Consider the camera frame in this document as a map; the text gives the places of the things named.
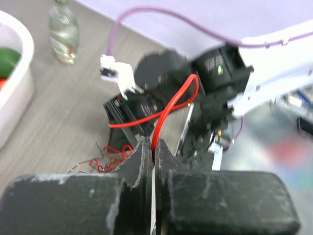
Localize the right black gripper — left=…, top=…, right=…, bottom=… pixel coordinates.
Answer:
left=104, top=48, right=206, bottom=152

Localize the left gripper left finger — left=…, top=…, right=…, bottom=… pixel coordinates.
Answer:
left=0, top=138, right=153, bottom=235

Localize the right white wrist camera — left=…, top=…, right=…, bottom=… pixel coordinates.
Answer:
left=99, top=54, right=136, bottom=100

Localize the green lime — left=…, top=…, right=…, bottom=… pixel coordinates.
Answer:
left=0, top=47, right=21, bottom=78

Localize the thick red wire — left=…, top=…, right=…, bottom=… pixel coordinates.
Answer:
left=109, top=73, right=200, bottom=150

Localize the red wire bundle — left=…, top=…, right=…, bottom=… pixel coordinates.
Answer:
left=67, top=141, right=134, bottom=174

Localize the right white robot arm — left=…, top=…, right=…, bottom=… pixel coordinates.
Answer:
left=100, top=37, right=313, bottom=150

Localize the white plastic fruit basket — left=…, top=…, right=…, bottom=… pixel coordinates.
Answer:
left=0, top=11, right=35, bottom=147

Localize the clear glass bottle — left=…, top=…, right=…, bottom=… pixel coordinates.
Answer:
left=48, top=0, right=80, bottom=64

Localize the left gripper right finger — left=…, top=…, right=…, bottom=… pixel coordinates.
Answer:
left=154, top=139, right=300, bottom=235

